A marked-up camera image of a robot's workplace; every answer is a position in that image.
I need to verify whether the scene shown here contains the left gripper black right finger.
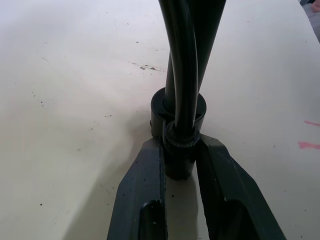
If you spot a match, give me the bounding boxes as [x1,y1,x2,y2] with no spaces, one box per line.
[195,133,288,240]

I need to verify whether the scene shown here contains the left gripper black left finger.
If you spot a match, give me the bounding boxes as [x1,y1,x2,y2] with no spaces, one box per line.
[106,138,170,240]

